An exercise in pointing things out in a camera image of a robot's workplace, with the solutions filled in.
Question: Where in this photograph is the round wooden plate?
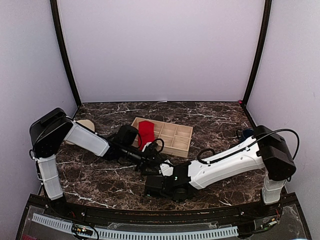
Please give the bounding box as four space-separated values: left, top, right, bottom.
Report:
64 119 96 148

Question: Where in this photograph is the right black frame post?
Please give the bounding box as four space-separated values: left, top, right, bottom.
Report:
242 0 272 108

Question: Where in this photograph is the blue enamel mug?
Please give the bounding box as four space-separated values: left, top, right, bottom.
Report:
236 128 254 143

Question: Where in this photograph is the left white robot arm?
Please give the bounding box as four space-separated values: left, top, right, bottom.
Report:
29 107 162 218

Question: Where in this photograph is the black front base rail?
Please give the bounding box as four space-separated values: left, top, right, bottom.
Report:
19 193 306 230

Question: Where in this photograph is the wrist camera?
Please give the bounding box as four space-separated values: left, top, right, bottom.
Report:
144 160 174 199
116 124 166 155

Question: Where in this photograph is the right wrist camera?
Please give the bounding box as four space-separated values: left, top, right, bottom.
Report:
144 160 174 199

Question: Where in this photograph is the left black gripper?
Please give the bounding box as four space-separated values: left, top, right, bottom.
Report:
121 144 163 175

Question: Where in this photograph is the right circuit board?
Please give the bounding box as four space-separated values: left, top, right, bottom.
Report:
260 218 279 230

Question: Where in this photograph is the circuit board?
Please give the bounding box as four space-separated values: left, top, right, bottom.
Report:
71 224 94 237
260 218 279 230

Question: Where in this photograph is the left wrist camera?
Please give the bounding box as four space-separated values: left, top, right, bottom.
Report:
116 124 166 155

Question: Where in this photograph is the left black frame post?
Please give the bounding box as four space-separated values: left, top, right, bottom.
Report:
49 0 82 108

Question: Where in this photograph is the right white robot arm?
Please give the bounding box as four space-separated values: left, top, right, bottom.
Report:
160 125 297 217

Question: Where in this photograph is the red sock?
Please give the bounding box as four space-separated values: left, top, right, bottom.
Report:
138 120 155 151

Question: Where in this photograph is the left circuit board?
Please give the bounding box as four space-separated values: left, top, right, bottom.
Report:
71 224 94 237

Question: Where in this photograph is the wooden compartment tray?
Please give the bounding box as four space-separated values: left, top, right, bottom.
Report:
131 117 193 158

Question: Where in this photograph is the black frame post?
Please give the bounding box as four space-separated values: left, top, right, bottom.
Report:
49 0 82 108
242 0 272 108

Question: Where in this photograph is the white slotted cable duct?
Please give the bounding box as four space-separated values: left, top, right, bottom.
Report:
31 213 239 240

